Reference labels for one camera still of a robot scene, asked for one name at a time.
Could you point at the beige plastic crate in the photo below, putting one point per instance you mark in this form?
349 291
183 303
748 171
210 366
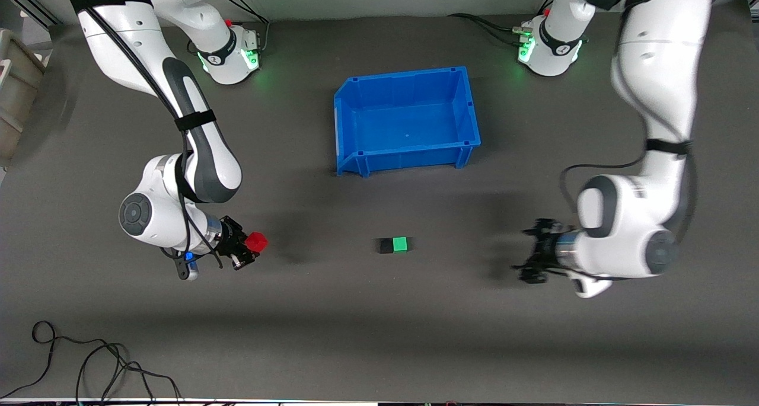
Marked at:
18 92

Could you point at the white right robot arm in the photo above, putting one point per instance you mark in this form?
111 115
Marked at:
154 216

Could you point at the small green cube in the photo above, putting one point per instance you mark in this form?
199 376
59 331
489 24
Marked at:
401 244

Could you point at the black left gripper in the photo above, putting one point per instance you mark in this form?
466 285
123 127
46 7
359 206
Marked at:
544 251

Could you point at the small black cube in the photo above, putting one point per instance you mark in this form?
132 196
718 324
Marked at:
386 246

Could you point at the dark grey table mat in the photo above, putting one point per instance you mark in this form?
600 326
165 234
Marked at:
379 311

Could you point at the small red cube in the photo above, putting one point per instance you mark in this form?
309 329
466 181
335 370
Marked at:
258 242

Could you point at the blue plastic storage bin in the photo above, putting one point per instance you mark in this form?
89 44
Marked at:
409 121

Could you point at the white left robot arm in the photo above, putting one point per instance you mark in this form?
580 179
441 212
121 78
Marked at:
652 68

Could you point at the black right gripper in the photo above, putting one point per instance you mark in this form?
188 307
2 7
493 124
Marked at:
232 238

